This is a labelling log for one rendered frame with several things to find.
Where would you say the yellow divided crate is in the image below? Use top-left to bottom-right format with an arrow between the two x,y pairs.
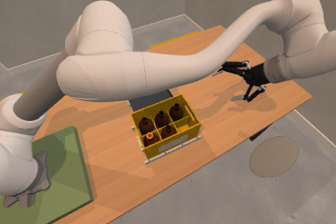
134,93 -> 202,159

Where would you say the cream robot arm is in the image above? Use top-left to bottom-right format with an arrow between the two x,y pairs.
0,0 -> 336,209

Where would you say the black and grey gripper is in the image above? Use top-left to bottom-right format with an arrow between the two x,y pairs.
212,60 -> 270,102

